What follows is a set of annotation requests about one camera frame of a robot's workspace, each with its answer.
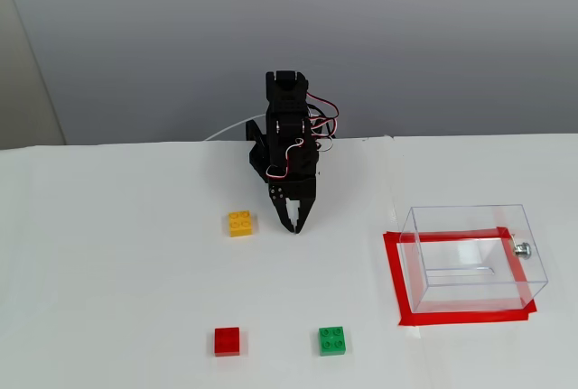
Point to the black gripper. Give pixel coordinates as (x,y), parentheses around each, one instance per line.
(295,190)

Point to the red lego brick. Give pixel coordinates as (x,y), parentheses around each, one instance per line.
(227,341)

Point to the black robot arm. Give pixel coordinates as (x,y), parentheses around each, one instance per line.
(289,104)

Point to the yellow lego brick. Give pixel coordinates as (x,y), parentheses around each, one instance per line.
(240,224)

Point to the green lego brick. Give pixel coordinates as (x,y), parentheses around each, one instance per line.
(333,340)

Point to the silver metal box lock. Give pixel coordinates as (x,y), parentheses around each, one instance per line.
(523,250)

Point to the transparent plastic box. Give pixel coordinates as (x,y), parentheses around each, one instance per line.
(533,267)

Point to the beige board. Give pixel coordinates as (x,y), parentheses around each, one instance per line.
(22,91)

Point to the red tape frame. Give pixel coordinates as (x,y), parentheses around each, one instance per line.
(460,317)

